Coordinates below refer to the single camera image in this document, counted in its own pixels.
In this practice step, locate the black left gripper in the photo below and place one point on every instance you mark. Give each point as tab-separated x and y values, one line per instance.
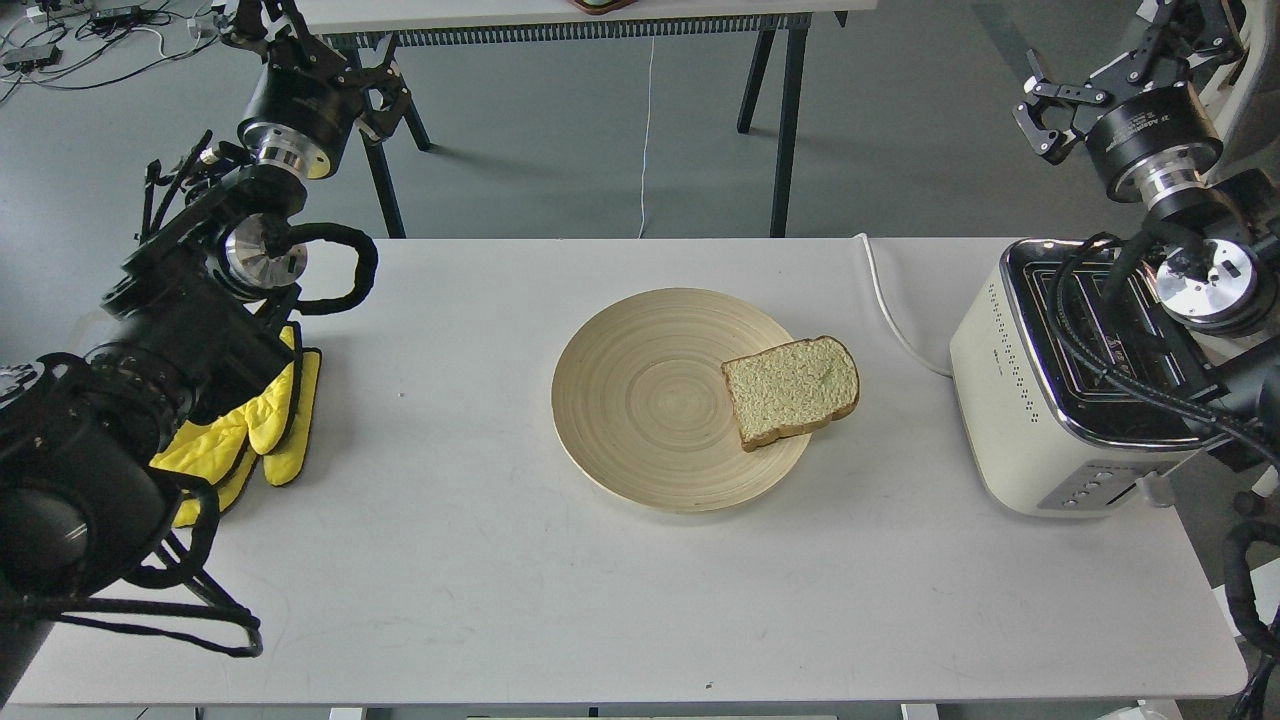
309	98

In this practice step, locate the cream white toaster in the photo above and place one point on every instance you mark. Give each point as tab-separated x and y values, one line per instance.
1050	437

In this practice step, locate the slice of bread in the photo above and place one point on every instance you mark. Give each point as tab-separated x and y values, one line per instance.
791	390

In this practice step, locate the yellow oven mitt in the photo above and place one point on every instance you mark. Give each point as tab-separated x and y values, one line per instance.
268	433

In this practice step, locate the white office chair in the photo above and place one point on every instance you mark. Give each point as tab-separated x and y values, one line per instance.
1242	103

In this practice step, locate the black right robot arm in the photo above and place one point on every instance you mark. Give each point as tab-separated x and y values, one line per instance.
1210	259

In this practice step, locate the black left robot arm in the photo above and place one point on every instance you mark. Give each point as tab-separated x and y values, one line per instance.
94	534

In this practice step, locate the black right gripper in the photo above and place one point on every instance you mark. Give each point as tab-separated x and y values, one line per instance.
1141	120

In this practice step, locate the round bamboo plate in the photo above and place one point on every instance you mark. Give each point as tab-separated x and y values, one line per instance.
640	404

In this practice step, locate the brown object on background table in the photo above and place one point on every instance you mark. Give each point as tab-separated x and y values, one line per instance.
600	7

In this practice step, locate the background table with black legs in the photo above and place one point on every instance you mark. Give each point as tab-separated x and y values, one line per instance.
351	26

